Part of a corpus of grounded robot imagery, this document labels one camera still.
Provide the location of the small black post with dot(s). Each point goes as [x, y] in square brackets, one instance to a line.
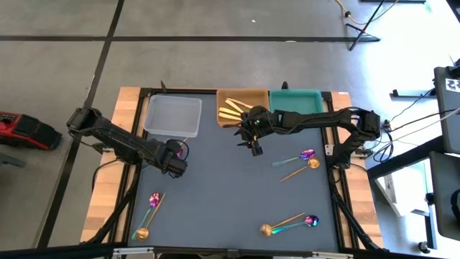
[285, 86]

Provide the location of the red and black device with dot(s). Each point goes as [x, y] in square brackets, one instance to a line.
[32, 131]

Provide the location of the teal translucent plastic bin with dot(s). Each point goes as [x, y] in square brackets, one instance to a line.
[296, 101]

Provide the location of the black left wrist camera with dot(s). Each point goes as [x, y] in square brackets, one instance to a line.
[177, 168]

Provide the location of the black desk with sticker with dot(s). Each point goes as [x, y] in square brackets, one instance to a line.
[447, 115]

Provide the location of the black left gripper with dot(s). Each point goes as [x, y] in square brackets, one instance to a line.
[169, 149]

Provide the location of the black metal beam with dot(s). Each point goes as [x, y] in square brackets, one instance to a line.
[406, 156]

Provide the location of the black aluminium table frame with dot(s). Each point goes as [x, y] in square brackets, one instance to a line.
[330, 126]

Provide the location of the silver metal bracket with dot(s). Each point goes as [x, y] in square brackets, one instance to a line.
[323, 256]
[133, 253]

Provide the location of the iridescent rainbow spoon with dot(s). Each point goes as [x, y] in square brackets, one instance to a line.
[307, 154]
[311, 220]
[154, 199]

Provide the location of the white box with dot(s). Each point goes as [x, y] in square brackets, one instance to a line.
[399, 190]

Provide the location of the dark grey desk panel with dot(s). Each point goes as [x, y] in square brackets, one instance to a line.
[445, 201]

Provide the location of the pale wooden cutlery piece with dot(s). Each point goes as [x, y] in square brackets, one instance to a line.
[233, 105]
[228, 116]
[229, 111]
[241, 103]

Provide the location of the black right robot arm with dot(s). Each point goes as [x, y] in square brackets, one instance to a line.
[323, 117]

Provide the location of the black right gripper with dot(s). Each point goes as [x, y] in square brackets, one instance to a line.
[257, 118]

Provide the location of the orange translucent plastic bin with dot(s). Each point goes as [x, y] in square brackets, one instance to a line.
[251, 97]

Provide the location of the gold metal spoon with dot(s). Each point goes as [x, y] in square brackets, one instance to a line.
[142, 234]
[313, 163]
[265, 230]

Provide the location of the black floor stand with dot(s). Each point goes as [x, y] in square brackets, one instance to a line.
[366, 36]

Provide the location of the grey flat stand base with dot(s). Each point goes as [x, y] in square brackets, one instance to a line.
[10, 160]

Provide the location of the light wooden side board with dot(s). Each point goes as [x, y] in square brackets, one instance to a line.
[104, 187]
[359, 201]

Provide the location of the clear plastic bin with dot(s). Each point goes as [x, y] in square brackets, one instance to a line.
[172, 115]

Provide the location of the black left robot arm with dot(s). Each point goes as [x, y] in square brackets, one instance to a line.
[118, 138]

